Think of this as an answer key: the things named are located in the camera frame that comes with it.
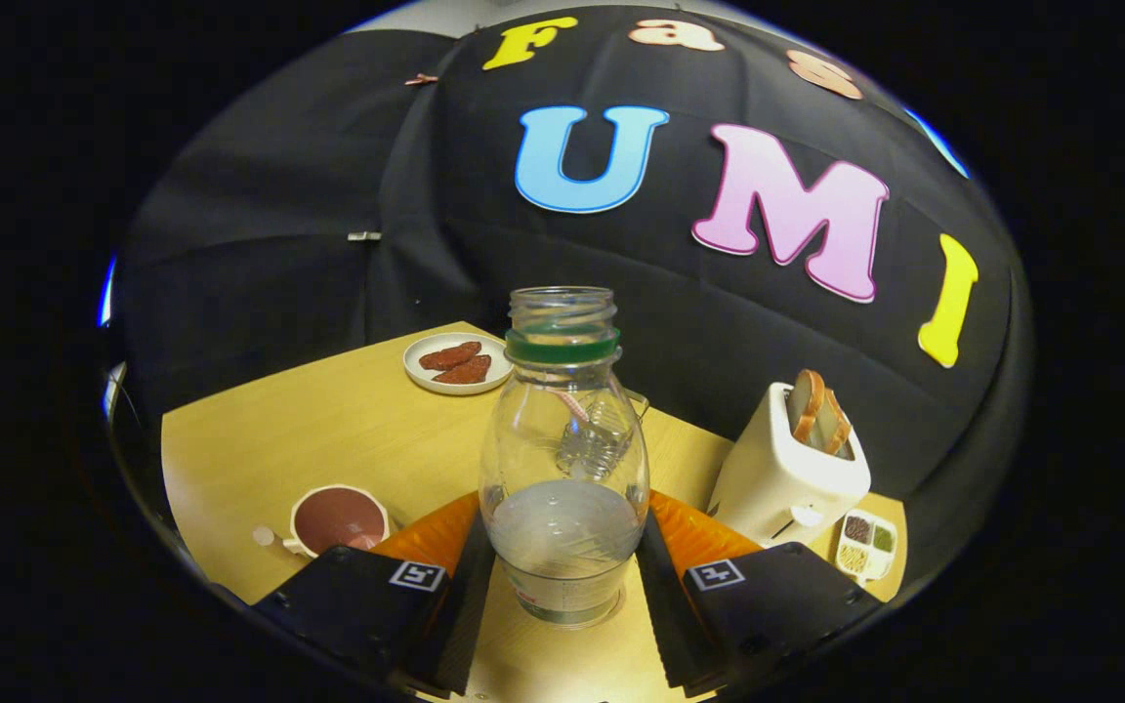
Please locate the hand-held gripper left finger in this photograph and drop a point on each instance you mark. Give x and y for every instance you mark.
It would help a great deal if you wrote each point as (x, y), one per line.
(465, 625)

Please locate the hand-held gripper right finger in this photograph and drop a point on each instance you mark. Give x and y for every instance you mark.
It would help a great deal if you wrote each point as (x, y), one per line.
(665, 625)

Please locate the clear plastic juice bottle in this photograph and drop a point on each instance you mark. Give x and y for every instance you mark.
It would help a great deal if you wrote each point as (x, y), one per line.
(562, 527)

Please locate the white toaster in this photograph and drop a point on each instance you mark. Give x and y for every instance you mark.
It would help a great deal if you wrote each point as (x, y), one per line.
(768, 488)

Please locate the white divided bean dish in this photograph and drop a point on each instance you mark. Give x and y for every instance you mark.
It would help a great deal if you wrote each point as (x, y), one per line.
(865, 547)

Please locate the striped paper straw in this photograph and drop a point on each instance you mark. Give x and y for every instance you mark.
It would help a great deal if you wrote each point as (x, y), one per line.
(574, 405)

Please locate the wooden table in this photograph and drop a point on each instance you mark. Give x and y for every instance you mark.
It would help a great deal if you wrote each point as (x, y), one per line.
(328, 420)

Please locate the white round plate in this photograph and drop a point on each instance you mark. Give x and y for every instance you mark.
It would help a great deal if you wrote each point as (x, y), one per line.
(418, 376)

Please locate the reddish brown meat slice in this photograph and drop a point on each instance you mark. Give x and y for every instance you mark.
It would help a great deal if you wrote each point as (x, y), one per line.
(465, 371)
(447, 355)

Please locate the toast slice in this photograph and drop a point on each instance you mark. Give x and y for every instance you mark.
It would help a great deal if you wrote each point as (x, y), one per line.
(807, 405)
(838, 425)

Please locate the black backdrop cloth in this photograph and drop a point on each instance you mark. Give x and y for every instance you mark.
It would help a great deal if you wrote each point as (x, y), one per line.
(719, 322)

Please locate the silver clip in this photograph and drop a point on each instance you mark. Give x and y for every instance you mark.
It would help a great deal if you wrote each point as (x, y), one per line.
(364, 235)

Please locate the red clip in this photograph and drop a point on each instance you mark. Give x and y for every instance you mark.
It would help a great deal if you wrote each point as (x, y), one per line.
(421, 79)

